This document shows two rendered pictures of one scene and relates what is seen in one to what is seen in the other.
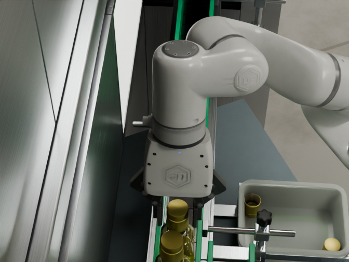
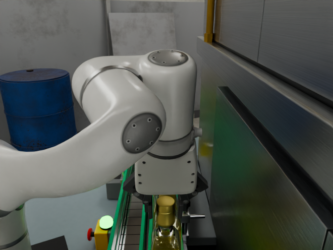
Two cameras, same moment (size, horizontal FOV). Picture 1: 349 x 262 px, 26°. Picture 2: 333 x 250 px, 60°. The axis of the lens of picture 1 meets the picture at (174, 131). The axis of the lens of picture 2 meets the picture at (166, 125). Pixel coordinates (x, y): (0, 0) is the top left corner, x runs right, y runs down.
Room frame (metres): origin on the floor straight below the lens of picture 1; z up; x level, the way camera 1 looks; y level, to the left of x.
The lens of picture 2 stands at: (1.08, -0.04, 1.48)
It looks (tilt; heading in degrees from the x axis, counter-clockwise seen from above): 21 degrees down; 175
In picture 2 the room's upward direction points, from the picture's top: straight up
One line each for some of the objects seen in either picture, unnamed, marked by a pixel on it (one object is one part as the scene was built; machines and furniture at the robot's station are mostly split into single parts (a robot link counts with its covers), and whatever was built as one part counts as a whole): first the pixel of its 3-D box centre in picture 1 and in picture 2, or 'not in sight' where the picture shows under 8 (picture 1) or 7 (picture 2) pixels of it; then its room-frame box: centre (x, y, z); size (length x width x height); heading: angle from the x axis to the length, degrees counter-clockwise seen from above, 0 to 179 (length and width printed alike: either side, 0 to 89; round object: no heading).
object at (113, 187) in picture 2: not in sight; (117, 186); (0.02, -0.16, 0.79); 0.08 x 0.08 x 0.08; 86
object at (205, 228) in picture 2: not in sight; (187, 166); (-0.03, 0.15, 0.84); 0.95 x 0.09 x 0.11; 176
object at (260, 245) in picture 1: (248, 233); not in sight; (0.74, -0.13, 0.95); 0.17 x 0.03 x 0.12; 86
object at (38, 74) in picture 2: not in sight; (42, 120); (-1.72, -1.04, 0.47); 0.65 x 0.63 x 0.95; 25
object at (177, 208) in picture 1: (177, 215); (165, 211); (0.65, 0.00, 1.14); 0.04 x 0.04 x 0.04
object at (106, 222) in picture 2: not in sight; (106, 221); (0.30, -0.17, 0.84); 0.04 x 0.04 x 0.03
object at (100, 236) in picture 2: not in sight; (106, 234); (0.30, -0.17, 0.79); 0.07 x 0.07 x 0.07; 86
